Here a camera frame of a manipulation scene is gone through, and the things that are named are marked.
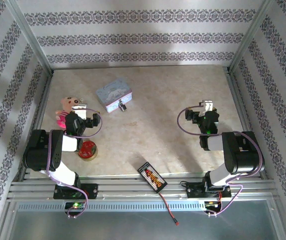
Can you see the pale blue cartoon tin box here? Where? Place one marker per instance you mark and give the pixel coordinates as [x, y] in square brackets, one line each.
[113, 93]

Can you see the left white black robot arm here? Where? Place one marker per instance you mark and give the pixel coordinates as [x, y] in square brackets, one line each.
[40, 150]

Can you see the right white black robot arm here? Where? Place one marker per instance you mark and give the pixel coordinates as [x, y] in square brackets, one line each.
[243, 155]

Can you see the pink pig plush toy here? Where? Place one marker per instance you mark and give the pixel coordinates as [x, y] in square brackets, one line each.
[69, 102]

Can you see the round red gold tin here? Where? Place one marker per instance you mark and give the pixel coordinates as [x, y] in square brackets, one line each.
[88, 151]

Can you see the grey metal panel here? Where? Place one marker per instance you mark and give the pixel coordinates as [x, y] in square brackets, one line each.
[133, 225]

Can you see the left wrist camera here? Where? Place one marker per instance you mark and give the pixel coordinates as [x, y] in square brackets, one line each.
[79, 112]

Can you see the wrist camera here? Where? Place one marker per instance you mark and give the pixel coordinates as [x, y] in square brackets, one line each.
[208, 106]
[79, 112]

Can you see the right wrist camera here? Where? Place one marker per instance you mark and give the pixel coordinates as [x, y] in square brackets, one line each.
[208, 106]

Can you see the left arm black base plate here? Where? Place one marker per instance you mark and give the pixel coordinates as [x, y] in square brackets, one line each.
[93, 191]

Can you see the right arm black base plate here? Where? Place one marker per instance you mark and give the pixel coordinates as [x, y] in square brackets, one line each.
[195, 192]

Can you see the aluminium rail base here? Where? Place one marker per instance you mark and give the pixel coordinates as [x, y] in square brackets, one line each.
[133, 187]

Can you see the aluminium corner post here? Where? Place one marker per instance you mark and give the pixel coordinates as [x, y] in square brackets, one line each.
[30, 37]
[250, 37]

